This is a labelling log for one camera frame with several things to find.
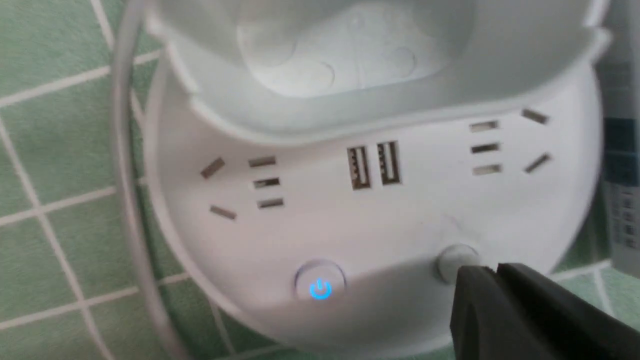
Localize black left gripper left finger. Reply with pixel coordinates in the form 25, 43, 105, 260
449, 266, 563, 360

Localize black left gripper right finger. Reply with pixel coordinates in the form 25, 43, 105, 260
497, 263, 640, 360

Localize white lamp power cable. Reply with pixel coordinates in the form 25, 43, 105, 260
111, 0, 193, 360

